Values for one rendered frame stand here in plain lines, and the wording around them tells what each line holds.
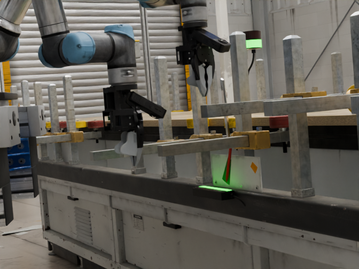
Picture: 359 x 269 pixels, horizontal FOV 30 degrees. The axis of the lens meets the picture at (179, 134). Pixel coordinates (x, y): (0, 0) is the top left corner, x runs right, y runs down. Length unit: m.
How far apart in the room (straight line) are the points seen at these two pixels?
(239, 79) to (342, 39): 9.36
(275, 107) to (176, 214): 1.15
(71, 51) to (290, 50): 0.55
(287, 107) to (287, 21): 10.82
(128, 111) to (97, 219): 2.14
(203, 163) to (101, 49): 0.66
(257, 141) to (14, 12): 0.85
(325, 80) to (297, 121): 9.81
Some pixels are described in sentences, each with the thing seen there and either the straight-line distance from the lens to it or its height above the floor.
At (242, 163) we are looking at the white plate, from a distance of 1.95.
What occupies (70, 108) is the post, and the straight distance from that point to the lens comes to 3.30.
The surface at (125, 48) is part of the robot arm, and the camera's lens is 1.71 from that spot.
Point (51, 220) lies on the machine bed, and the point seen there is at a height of 0.24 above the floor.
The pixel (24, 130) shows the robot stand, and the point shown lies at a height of 0.92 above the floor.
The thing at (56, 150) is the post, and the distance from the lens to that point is 3.54.
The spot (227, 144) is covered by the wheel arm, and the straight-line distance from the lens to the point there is 1.87.
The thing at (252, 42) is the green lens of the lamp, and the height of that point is 1.12.
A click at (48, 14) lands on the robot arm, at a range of 1.75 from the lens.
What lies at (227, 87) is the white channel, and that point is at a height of 1.02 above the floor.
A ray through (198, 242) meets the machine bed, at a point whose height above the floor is 0.39.
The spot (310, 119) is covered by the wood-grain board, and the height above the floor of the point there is 0.89.
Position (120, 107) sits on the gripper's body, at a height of 0.97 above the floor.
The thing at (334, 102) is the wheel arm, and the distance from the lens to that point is 1.44.
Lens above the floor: 0.98
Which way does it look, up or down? 3 degrees down
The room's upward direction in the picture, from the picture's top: 5 degrees counter-clockwise
